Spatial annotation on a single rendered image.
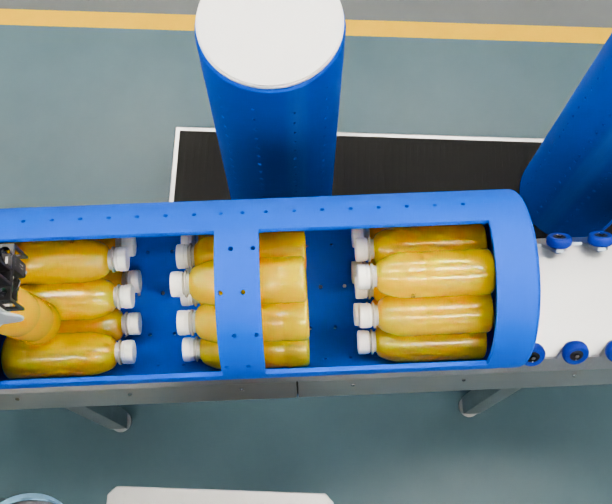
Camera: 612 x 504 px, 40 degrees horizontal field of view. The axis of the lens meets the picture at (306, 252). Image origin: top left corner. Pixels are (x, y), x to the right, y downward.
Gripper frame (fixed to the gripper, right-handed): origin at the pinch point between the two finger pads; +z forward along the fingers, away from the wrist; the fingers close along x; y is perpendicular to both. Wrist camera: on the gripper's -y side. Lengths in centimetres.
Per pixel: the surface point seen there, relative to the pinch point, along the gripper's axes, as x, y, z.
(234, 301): 0.7, 31.8, 6.6
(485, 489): -22, 90, 130
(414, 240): 11, 59, 14
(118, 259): 10.6, 13.0, 15.5
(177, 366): -4.2, 20.4, 28.1
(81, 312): 3.6, 6.3, 20.3
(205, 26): 58, 26, 25
